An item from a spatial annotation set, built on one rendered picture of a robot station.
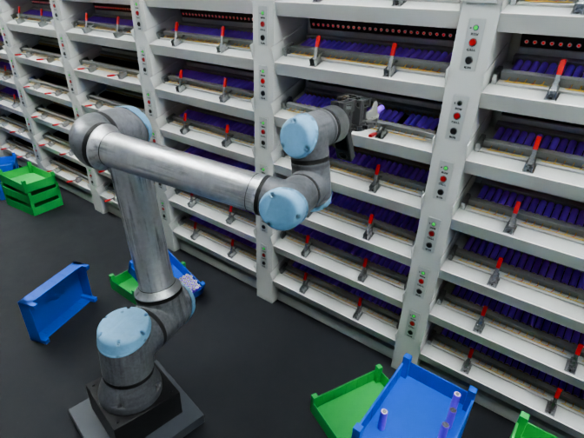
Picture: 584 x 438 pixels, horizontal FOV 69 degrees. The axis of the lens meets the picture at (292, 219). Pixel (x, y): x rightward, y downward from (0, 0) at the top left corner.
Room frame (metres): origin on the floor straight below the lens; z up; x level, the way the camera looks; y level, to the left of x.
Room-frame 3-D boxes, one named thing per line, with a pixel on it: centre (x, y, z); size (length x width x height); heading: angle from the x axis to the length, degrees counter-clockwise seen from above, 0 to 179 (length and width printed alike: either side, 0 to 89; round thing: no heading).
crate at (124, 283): (1.69, 0.70, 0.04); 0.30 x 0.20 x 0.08; 144
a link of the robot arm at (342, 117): (1.01, -0.08, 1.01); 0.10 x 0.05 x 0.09; 54
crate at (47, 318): (1.40, 0.98, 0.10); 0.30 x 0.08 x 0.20; 163
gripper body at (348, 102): (1.08, -0.13, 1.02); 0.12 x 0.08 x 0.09; 144
